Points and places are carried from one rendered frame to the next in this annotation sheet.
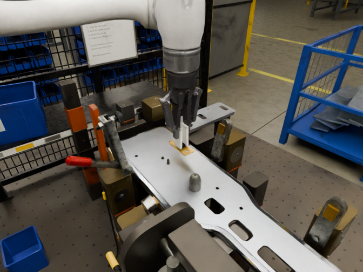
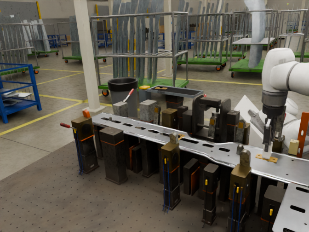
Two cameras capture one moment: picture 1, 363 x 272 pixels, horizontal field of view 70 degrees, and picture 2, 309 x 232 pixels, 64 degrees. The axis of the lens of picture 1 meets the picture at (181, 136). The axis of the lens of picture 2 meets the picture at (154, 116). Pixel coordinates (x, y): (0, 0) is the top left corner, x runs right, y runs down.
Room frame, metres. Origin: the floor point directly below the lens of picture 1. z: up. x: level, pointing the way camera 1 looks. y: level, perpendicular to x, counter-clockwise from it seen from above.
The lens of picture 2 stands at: (1.38, -0.71, 1.60)
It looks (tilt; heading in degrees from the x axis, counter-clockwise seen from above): 21 degrees down; 164
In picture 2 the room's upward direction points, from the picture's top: 3 degrees counter-clockwise
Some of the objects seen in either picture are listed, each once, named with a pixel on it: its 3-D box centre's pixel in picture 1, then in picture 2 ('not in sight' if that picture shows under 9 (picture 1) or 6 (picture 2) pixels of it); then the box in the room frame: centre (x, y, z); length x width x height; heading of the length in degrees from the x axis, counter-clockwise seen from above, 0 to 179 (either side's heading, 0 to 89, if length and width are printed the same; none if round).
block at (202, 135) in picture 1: (201, 164); (270, 225); (0.78, -0.08, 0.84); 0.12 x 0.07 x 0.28; 127
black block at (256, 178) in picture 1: (251, 210); (208, 196); (0.55, -0.23, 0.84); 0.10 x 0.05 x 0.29; 127
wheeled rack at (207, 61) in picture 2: not in sight; (197, 42); (-6.74, 3.32, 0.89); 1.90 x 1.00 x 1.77; 47
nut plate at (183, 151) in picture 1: (181, 145); (266, 157); (0.63, 0.00, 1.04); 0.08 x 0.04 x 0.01; 37
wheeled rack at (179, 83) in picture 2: not in sight; (142, 56); (-4.21, 0.69, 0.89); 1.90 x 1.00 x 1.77; 50
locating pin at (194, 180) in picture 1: (194, 183); (240, 150); (0.50, -0.04, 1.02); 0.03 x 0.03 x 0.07
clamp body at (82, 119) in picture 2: not in sight; (83, 146); (-0.13, -0.75, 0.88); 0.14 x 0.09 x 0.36; 127
